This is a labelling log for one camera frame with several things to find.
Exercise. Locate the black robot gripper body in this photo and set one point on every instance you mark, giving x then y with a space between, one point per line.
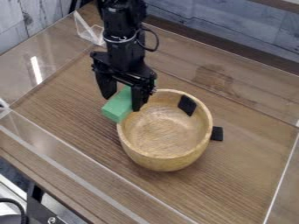
123 60

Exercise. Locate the green rectangular stick block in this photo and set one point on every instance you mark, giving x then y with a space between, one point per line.
117 107

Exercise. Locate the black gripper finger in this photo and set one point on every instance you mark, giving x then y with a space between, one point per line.
140 94
106 84

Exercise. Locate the clear acrylic corner bracket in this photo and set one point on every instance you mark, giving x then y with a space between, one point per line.
90 33

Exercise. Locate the black patch inside bowl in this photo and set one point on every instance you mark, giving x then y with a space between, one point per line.
187 105

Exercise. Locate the round wooden bowl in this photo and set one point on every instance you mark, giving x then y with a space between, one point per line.
160 138

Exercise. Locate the clear acrylic enclosure wall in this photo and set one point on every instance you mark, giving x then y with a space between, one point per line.
92 191

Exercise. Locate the black metal table frame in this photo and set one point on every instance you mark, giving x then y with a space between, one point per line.
44 210

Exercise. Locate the black patch on table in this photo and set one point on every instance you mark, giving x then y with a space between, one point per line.
216 134

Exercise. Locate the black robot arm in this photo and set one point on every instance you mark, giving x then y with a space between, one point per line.
123 17

